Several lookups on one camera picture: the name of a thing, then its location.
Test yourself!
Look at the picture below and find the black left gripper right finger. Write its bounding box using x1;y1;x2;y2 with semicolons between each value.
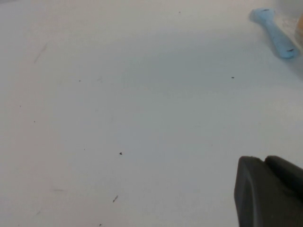
264;155;303;197

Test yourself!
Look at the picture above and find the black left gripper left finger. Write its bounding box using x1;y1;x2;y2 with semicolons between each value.
234;156;303;227

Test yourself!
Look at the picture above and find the orange plastic egg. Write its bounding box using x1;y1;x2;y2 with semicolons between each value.
294;17;303;40

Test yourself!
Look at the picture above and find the blue plastic fork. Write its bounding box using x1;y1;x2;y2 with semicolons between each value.
250;8;299;59

